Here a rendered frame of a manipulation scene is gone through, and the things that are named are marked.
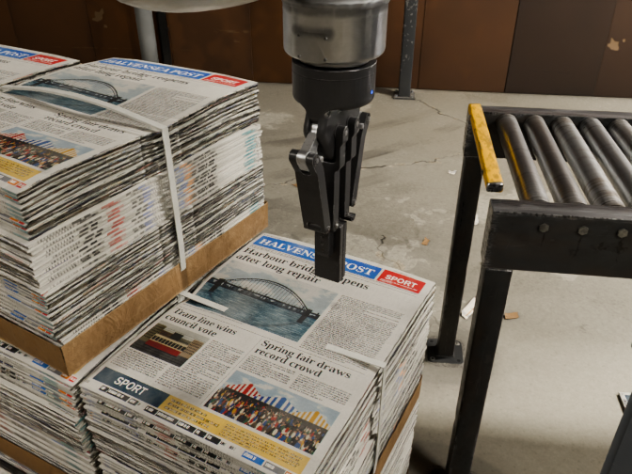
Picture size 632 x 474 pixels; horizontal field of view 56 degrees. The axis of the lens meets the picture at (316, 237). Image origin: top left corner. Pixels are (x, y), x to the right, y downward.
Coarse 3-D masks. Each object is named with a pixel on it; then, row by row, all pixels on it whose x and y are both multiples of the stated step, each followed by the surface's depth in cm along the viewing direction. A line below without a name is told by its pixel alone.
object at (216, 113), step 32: (96, 64) 89; (128, 64) 89; (160, 64) 88; (96, 96) 77; (128, 96) 76; (160, 96) 76; (192, 96) 75; (224, 96) 75; (256, 96) 82; (192, 128) 72; (224, 128) 77; (256, 128) 83; (192, 160) 73; (224, 160) 79; (256, 160) 85; (192, 192) 75; (224, 192) 80; (256, 192) 87; (224, 224) 82
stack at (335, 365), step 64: (256, 256) 87; (192, 320) 75; (256, 320) 75; (320, 320) 75; (384, 320) 75; (0, 384) 73; (64, 384) 66; (128, 384) 65; (192, 384) 65; (256, 384) 65; (320, 384) 65; (384, 384) 69; (64, 448) 74; (128, 448) 66; (192, 448) 60; (256, 448) 58; (320, 448) 58; (384, 448) 81
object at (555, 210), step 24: (504, 216) 104; (528, 216) 104; (552, 216) 103; (576, 216) 102; (600, 216) 102; (624, 216) 102; (504, 240) 107; (528, 240) 106; (552, 240) 105; (576, 240) 105; (600, 240) 104; (624, 240) 103; (504, 264) 109; (528, 264) 109; (552, 264) 108; (576, 264) 107; (600, 264) 107; (624, 264) 106
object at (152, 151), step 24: (0, 96) 76; (24, 96) 76; (48, 96) 76; (96, 120) 69; (120, 120) 70; (168, 120) 69; (144, 144) 66; (144, 168) 67; (168, 192) 71; (168, 216) 72; (192, 216) 76; (168, 240) 73; (192, 240) 77; (168, 264) 75
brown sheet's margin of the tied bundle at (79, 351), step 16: (144, 288) 72; (160, 288) 74; (128, 304) 70; (144, 304) 72; (160, 304) 75; (0, 320) 68; (112, 320) 68; (128, 320) 71; (0, 336) 70; (16, 336) 67; (32, 336) 65; (80, 336) 65; (96, 336) 67; (112, 336) 69; (32, 352) 67; (48, 352) 65; (64, 352) 64; (80, 352) 66; (96, 352) 68; (64, 368) 65; (80, 368) 66
